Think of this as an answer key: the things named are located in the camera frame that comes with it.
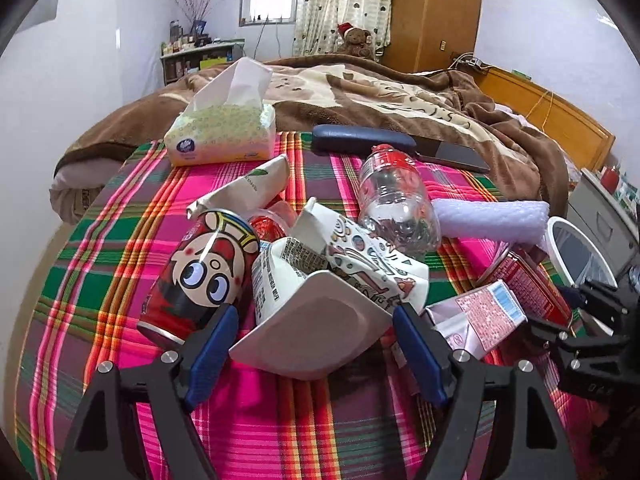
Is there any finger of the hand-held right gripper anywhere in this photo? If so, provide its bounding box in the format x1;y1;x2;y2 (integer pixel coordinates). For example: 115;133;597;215
560;277;640;333
526;316;583;361

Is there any soft tissue pack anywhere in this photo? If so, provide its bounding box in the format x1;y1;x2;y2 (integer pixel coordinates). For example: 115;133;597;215
164;56;277;167

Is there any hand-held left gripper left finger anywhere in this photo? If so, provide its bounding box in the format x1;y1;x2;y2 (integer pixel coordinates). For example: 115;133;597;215
59;304;241;480

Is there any teddy bear with red hat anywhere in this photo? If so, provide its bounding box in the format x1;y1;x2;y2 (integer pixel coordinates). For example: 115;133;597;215
334;22;375;61

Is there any beige drink carton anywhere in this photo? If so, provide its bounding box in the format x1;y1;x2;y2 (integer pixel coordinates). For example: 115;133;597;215
186;154;292;221

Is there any red cartoon face can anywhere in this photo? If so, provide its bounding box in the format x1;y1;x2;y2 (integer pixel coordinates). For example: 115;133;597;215
136;208;261;351

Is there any wooden headboard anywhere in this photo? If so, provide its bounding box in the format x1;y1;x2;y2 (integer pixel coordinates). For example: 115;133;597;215
472;66;616;173

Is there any power strip with plugs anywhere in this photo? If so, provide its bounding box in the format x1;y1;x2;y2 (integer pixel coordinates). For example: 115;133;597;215
452;52;493;71

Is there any pink green plaid blanket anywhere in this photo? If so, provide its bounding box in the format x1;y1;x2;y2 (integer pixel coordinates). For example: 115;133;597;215
15;132;601;480

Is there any small clear plastic cup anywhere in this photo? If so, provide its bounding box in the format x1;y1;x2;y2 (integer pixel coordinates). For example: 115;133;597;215
246;201;298;242

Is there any black smartphone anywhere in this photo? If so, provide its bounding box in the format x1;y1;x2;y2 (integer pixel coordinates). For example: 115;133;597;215
412;135;492;175

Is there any vase with dry branches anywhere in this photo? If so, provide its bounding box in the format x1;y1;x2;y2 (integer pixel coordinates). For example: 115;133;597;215
170;0;221;38

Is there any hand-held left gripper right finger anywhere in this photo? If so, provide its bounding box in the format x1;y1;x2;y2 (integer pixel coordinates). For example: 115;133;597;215
392;302;581;480

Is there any pink and white carton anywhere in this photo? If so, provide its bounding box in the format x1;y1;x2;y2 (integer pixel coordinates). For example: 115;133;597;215
425;280;528;361

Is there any cluttered shelf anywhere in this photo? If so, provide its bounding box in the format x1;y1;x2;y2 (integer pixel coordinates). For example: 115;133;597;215
160;39;246;88

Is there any dark blue glasses case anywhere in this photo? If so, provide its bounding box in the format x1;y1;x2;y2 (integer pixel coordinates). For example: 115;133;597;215
312;124;418;157

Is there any yellow cable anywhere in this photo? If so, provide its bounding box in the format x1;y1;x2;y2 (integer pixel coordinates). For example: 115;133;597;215
525;87;556;126

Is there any brown patterned blanket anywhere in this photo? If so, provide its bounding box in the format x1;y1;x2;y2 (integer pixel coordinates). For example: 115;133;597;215
49;55;571;221

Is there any small window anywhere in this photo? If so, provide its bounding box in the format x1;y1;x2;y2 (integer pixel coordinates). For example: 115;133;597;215
239;0;301;27

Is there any printed white paper cup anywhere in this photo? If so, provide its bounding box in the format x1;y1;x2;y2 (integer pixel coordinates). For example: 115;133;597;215
290;197;431;311

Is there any white rimmed clear trash bin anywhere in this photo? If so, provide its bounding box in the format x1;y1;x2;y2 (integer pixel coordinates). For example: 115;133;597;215
546;216;618;301

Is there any red crushed carton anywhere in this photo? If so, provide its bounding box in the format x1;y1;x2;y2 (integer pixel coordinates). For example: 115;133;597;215
475;245;573;326

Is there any wooden wardrobe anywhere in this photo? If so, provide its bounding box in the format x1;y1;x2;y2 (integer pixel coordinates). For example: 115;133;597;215
380;0;485;75

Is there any white foam net sleeve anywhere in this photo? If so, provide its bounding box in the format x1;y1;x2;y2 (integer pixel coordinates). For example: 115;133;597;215
431;198;550;251

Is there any clear bottle with red label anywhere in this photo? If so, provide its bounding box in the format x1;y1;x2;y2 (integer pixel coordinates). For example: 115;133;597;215
356;143;442;261

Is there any grey cabinet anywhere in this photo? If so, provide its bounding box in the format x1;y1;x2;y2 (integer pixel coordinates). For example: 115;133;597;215
565;167;640;271

